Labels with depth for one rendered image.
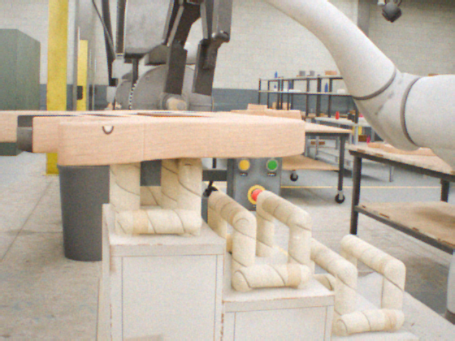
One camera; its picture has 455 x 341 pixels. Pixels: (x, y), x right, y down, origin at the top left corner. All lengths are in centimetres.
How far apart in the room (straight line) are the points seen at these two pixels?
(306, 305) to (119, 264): 26
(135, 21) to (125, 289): 93
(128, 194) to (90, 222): 377
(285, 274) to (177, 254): 16
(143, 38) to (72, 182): 302
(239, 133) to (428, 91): 44
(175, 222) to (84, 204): 374
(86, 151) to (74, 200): 390
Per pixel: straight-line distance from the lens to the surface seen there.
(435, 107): 106
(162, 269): 77
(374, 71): 110
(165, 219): 78
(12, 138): 92
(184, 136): 73
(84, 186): 448
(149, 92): 185
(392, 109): 112
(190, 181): 79
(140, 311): 79
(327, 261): 94
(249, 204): 191
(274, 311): 83
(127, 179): 78
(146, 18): 157
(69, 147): 63
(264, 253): 102
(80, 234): 459
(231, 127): 74
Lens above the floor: 129
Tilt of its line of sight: 7 degrees down
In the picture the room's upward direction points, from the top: 2 degrees clockwise
